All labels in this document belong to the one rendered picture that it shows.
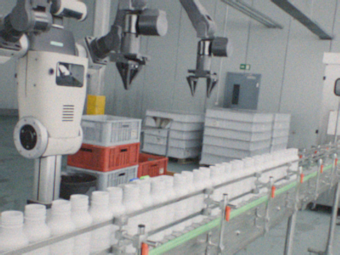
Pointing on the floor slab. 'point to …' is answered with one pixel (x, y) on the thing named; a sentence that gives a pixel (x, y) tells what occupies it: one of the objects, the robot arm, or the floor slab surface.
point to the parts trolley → (153, 131)
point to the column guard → (95, 105)
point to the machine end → (329, 90)
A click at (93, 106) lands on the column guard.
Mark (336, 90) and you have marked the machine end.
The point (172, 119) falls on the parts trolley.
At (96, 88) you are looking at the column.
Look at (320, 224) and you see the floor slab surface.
